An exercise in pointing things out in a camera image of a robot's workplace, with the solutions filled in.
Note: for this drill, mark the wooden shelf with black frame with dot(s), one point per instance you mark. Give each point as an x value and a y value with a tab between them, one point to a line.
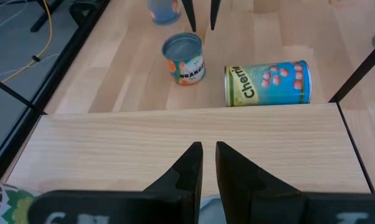
143	140

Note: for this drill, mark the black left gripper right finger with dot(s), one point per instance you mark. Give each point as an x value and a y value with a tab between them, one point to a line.
237	180

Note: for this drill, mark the peaches can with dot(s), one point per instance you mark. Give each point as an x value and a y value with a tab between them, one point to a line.
163	12

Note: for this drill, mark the blue cherries can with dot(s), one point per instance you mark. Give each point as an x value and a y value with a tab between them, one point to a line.
268	90

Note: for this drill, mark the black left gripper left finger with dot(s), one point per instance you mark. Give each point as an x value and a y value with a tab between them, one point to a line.
187	174

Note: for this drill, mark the black desk leg frame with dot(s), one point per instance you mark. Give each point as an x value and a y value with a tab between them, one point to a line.
44	18

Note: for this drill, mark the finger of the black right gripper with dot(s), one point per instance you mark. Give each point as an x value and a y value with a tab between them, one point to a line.
214	12
189	14

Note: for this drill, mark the oranges can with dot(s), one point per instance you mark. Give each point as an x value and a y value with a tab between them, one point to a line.
187	68

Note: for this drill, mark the mixed fruit can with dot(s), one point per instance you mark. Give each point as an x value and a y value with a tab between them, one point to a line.
3	205

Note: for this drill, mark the black metal table frame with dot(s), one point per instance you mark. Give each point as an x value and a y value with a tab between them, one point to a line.
52	77

